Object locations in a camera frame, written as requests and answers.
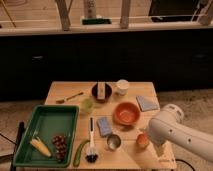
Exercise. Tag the orange apple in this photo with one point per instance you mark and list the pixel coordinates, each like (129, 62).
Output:
(142, 140)

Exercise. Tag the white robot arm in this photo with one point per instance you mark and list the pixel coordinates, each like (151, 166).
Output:
(166, 125)

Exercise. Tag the white paper cup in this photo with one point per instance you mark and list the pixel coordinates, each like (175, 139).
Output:
(122, 87)

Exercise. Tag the green plastic cup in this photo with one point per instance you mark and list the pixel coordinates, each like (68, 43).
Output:
(86, 106)

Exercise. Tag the small metal cup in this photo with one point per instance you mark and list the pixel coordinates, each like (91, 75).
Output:
(113, 141)

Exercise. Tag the dark bowl with wooden block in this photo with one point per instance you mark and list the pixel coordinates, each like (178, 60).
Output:
(101, 92)

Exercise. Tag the orange bowl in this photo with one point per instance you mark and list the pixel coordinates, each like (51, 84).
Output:
(126, 113)

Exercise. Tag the blue sponge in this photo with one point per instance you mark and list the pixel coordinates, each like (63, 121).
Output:
(104, 127)

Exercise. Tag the grey folded cloth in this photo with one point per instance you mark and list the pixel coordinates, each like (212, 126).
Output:
(145, 104)

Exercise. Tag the wooden spoon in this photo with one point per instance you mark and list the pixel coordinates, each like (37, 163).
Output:
(60, 101)

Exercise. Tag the green brush on shelf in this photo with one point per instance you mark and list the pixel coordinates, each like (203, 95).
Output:
(96, 21)

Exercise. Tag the dark red grapes bunch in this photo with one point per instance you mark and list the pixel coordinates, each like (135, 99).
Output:
(59, 142)

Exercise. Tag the green chili pepper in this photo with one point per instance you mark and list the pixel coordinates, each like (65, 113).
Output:
(77, 157)

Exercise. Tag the green plastic tray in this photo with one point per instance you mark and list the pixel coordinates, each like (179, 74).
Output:
(46, 122)

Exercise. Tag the yellow corn cob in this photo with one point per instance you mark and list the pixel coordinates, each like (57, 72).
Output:
(40, 146)

